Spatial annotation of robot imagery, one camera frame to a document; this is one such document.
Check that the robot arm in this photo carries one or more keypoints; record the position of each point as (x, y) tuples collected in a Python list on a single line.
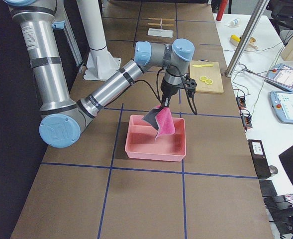
[(63, 119)]

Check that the wooden rack rod inner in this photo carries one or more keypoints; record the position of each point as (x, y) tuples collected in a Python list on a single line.
[(160, 24)]

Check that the teach pendant far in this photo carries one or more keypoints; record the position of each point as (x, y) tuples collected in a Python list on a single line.
[(282, 73)]

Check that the black box with label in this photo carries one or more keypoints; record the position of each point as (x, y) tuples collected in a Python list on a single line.
[(259, 159)]

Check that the teach pendant near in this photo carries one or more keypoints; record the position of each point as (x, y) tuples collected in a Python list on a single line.
[(282, 104)]

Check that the white rectangular tray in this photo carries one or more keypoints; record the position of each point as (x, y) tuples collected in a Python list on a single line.
[(160, 33)]

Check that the yellow plastic knife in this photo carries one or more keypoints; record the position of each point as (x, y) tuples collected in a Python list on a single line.
[(203, 65)]

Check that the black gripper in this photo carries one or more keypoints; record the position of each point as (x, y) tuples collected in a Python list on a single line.
[(168, 90)]

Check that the teach pendant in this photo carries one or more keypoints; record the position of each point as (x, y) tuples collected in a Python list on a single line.
[(282, 73), (282, 104)]

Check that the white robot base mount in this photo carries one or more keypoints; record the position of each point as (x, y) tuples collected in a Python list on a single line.
[(100, 64)]

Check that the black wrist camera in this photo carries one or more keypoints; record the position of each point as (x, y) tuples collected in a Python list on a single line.
[(190, 86)]

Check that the pink and grey cloth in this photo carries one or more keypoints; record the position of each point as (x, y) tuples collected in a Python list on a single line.
[(161, 120)]

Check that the aluminium frame post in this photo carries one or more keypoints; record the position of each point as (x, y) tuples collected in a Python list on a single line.
[(250, 27)]

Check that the red bottle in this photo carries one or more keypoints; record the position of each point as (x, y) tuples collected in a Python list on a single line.
[(221, 9)]

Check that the lemon slice lower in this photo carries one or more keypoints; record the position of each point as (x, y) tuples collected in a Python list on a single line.
[(209, 81)]

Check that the wooden cutting board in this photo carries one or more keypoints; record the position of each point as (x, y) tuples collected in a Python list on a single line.
[(207, 76)]

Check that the pink plastic bin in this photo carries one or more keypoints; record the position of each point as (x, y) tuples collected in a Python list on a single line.
[(141, 141)]

